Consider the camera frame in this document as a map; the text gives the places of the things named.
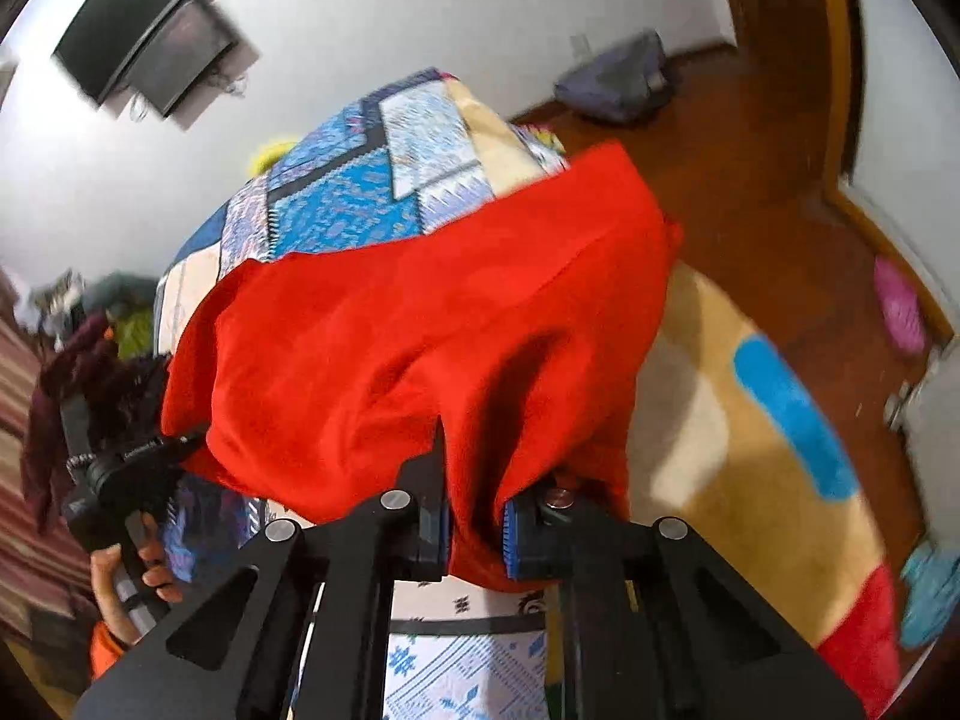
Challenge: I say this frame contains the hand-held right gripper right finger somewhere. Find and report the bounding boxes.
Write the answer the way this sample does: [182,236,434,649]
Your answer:
[501,487,867,720]

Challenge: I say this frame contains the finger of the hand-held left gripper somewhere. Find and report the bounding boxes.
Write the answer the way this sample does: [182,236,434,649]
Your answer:
[159,424,213,470]

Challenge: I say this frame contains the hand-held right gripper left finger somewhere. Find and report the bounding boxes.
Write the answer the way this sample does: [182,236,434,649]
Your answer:
[75,416,455,720]

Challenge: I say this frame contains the red fleece zip pullover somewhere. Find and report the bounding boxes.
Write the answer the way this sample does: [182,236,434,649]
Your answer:
[160,141,685,595]

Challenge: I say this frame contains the person's left hand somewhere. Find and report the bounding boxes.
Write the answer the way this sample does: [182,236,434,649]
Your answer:
[90,514,185,647]

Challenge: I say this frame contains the maroon garment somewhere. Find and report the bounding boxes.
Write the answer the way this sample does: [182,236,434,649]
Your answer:
[21,311,172,535]

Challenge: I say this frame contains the striped curtain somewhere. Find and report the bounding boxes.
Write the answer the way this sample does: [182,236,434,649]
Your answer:
[0,270,100,642]

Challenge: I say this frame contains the bedside clutter pile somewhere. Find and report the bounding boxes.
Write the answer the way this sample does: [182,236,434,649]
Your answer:
[15,268,160,362]

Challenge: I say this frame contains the yellow plush toy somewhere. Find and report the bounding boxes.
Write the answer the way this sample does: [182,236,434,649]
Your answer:
[250,136,302,176]

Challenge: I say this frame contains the teal cloth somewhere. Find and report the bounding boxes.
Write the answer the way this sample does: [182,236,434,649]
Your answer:
[898,540,960,650]

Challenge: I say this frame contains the pink slipper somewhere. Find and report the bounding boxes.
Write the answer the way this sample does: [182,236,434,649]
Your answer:
[873,256,928,356]

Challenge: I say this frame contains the dark grey bag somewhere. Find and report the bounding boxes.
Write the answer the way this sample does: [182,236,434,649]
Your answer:
[553,30,674,125]

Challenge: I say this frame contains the black wall television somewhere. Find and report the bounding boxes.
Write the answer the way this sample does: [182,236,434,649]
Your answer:
[51,0,261,130]

